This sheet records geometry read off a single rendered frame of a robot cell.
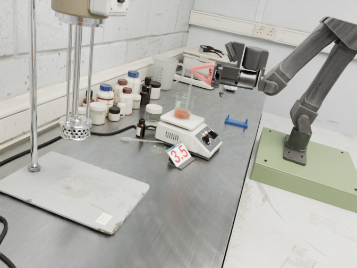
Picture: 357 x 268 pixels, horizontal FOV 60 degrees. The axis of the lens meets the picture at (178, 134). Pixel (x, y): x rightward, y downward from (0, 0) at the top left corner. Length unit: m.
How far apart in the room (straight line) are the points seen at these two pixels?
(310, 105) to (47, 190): 0.76
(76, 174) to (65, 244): 0.23
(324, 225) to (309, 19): 1.70
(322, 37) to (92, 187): 0.73
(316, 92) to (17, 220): 0.84
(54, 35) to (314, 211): 0.92
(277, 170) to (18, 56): 0.80
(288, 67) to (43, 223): 0.76
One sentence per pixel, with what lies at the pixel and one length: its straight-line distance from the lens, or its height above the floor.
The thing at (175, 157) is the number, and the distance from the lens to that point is 0.92.
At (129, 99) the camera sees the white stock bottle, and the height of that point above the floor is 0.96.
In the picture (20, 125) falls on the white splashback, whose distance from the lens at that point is 0.98.
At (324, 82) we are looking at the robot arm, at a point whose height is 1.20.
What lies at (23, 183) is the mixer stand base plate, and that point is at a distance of 0.79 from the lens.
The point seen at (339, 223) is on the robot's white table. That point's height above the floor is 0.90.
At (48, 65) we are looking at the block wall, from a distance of 1.09.
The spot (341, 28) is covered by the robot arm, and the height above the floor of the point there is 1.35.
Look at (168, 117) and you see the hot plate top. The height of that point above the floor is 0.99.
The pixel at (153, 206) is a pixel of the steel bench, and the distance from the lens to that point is 0.75.
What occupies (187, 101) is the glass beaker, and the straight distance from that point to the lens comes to 0.99.
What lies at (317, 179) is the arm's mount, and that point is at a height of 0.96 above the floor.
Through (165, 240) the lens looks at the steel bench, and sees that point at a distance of 0.67.
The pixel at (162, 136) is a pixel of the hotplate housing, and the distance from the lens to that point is 1.02.
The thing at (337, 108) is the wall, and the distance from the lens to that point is 2.48.
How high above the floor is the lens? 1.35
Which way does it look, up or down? 24 degrees down
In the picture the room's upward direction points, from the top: 11 degrees clockwise
